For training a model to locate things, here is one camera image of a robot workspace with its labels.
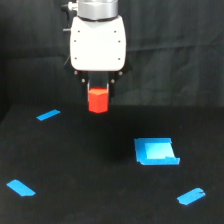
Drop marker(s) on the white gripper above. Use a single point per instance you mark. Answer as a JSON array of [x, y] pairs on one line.
[[96, 48]]

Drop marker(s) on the red hexagonal block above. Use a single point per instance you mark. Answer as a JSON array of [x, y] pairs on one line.
[[98, 100]]

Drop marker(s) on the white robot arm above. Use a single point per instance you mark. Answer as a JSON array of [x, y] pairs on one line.
[[90, 10]]

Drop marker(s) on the blue tape strip far left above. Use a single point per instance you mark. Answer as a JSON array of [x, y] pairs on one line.
[[48, 115]]

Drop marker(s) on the blue tape strip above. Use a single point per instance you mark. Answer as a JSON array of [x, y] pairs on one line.
[[48, 115], [20, 188], [191, 196]]

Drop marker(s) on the black backdrop cloth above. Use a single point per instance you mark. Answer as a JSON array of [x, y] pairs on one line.
[[175, 49]]

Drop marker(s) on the blue tape strip near left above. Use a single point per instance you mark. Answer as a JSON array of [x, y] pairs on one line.
[[20, 188]]

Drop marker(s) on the blue tape strip near right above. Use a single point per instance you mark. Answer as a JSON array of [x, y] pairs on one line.
[[191, 196]]

